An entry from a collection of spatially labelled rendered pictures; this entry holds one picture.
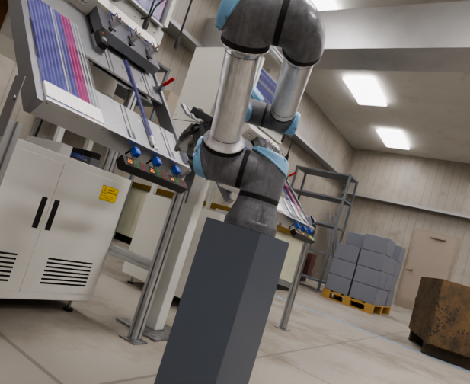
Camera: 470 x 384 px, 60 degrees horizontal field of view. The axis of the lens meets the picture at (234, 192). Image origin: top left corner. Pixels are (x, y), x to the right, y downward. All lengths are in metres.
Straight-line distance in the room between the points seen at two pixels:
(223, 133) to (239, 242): 0.29
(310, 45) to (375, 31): 4.61
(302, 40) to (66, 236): 1.22
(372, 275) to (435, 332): 2.52
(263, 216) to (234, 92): 0.33
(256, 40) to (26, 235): 1.12
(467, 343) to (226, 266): 3.44
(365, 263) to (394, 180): 6.41
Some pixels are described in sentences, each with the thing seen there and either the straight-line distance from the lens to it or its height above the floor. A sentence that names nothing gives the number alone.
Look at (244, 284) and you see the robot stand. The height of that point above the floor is 0.42.
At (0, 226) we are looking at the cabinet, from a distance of 1.63.
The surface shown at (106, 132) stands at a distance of 1.39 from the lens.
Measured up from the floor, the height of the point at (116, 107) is 0.84.
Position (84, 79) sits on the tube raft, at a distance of 1.50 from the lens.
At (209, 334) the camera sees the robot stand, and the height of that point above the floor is 0.27.
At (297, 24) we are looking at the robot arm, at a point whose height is 0.98.
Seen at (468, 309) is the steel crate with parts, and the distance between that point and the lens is 4.30.
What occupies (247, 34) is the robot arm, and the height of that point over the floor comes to 0.94.
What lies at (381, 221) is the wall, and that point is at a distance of 12.58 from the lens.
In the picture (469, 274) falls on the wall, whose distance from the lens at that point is 12.12.
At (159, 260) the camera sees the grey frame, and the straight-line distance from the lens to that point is 1.71.
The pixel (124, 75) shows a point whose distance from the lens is 1.79.
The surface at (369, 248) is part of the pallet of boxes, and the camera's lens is 6.66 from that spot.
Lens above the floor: 0.53
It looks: 6 degrees up
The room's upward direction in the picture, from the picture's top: 17 degrees clockwise
